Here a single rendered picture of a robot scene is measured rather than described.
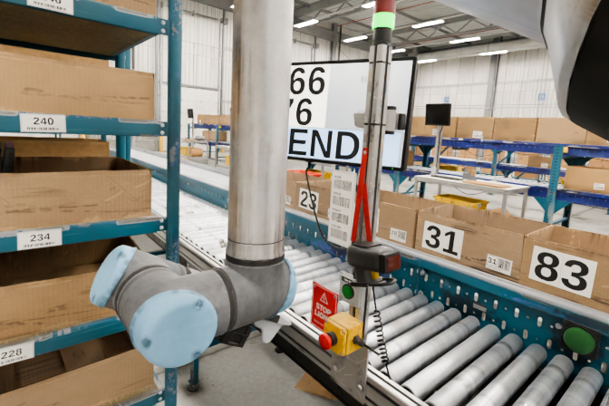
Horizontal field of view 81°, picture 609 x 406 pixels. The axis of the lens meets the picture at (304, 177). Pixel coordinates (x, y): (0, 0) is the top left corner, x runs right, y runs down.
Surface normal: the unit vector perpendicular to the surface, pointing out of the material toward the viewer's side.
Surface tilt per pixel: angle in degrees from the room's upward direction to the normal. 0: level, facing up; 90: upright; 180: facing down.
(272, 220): 88
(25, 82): 91
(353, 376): 90
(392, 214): 90
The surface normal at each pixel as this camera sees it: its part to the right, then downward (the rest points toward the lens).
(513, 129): -0.76, 0.04
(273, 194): 0.61, 0.11
